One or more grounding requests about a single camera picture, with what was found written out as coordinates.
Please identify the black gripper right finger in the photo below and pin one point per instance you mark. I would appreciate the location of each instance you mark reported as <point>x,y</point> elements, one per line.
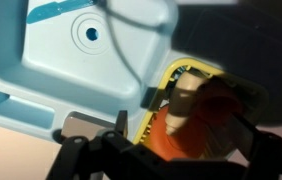
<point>263,150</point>

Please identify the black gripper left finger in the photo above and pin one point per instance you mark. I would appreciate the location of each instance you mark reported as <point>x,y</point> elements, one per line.
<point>82,159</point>

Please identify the yellow dish rack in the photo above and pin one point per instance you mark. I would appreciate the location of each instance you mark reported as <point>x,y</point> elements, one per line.
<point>220,84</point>

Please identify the round white table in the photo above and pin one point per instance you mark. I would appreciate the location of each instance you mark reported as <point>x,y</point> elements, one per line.
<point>24,157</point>

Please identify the orange toy plate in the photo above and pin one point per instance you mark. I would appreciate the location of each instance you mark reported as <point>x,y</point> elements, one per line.
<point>190,140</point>

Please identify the light blue toy sink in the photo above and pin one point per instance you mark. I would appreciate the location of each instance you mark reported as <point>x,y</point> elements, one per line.
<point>97,61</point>

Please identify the blue toy spatula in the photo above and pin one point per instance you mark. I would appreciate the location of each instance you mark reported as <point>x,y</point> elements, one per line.
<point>54,9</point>

